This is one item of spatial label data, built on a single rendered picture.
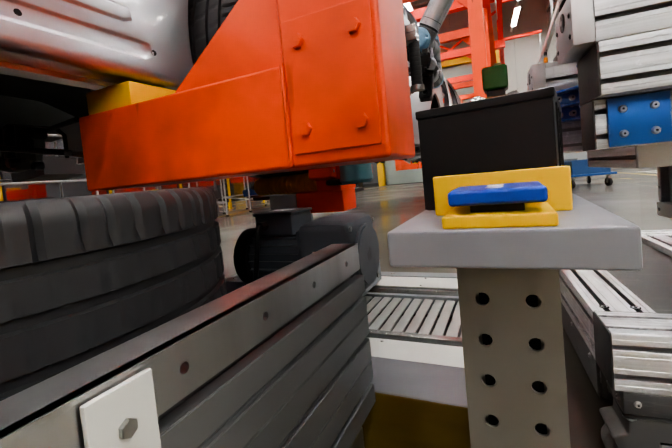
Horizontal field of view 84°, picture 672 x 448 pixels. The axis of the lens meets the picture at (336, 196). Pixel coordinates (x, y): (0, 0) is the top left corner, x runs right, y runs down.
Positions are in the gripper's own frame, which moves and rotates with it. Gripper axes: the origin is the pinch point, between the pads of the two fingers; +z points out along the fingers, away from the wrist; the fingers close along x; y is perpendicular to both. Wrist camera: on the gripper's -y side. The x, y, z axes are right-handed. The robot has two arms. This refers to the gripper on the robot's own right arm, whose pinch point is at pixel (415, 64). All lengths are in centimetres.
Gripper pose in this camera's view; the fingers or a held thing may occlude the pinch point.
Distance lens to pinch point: 127.0
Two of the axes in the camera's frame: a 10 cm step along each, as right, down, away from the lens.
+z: -4.2, 0.9, -9.1
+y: -1.0, -9.9, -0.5
